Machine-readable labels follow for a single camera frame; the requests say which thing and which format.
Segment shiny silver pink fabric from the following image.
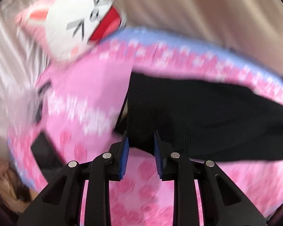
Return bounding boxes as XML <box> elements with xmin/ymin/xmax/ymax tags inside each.
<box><xmin>0</xmin><ymin>0</ymin><xmax>53</xmax><ymax>132</ymax></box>

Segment black smartphone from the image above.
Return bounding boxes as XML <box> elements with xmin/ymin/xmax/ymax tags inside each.
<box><xmin>31</xmin><ymin>132</ymin><xmax>65</xmax><ymax>170</ymax></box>

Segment white cat face pillow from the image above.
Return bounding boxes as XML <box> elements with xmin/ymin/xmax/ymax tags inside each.
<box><xmin>15</xmin><ymin>0</ymin><xmax>127</xmax><ymax>64</ymax></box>

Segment black pants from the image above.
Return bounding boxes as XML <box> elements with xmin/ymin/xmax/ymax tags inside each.
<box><xmin>114</xmin><ymin>73</ymin><xmax>283</xmax><ymax>162</ymax></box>

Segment pink floral bed sheet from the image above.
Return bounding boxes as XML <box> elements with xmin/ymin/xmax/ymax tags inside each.
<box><xmin>8</xmin><ymin>28</ymin><xmax>283</xmax><ymax>225</ymax></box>

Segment beige curtain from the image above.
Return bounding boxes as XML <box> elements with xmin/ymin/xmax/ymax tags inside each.
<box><xmin>115</xmin><ymin>0</ymin><xmax>283</xmax><ymax>76</ymax></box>

